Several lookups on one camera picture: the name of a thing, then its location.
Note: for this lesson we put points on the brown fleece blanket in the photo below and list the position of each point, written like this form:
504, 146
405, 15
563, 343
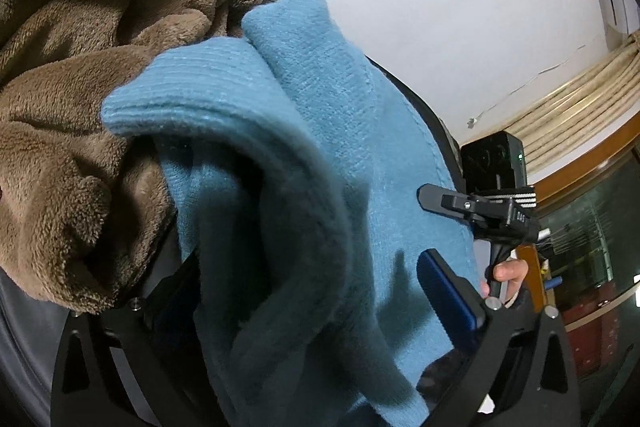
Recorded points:
75, 57

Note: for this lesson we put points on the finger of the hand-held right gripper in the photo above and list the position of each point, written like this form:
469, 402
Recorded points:
460, 204

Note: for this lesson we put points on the wooden window frame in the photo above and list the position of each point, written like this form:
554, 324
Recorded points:
590, 162

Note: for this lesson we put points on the glass window pane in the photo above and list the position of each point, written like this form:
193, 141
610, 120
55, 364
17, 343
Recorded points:
590, 227

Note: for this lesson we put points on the blue knit sweater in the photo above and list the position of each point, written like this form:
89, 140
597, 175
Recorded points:
310, 107

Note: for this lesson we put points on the black bed sheet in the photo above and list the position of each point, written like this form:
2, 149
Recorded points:
20, 332

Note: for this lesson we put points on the person's right hand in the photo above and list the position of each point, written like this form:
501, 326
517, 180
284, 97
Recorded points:
512, 272

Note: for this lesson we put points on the beige curtain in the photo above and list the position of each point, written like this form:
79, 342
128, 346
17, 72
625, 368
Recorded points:
575, 107

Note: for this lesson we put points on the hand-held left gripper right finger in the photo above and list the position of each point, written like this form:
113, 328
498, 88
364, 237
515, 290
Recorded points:
447, 299

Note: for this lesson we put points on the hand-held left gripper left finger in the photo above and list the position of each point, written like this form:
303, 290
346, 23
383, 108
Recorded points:
170, 307

